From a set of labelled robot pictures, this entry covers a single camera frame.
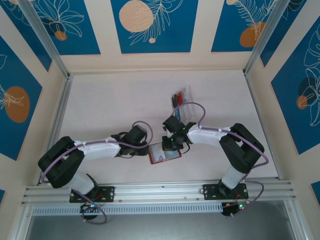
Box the black controller board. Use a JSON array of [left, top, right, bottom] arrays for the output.
[[221, 202, 251, 217], [79, 202, 102, 214]]

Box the white credit card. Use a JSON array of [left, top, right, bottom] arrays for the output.
[[150, 144, 166, 165]]

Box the clear plastic card tray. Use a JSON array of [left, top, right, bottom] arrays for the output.
[[170, 85, 197, 123]]

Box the grey metal sheet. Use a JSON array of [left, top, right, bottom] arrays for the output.
[[14, 199, 310, 240]]

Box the aluminium front rail frame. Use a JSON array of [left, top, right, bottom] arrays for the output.
[[21, 177, 298, 207]]

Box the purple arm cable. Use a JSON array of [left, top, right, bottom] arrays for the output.
[[41, 121, 154, 225], [171, 101, 270, 218]]

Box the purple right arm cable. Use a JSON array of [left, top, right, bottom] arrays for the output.
[[171, 101, 270, 218]]

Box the white slotted cable duct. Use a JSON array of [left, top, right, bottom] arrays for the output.
[[31, 202, 223, 216]]

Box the red leather card holder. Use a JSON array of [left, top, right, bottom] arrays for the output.
[[148, 142, 183, 166]]

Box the aluminium side rail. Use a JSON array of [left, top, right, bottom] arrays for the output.
[[244, 72, 281, 181], [36, 73, 75, 187]]

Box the aluminium corner post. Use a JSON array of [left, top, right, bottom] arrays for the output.
[[17, 0, 71, 80], [243, 0, 301, 76]]

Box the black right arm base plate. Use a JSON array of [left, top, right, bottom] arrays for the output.
[[202, 183, 250, 201]]

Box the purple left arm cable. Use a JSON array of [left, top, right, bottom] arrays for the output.
[[41, 121, 154, 225]]

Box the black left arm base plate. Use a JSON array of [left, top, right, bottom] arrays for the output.
[[69, 186, 116, 203]]

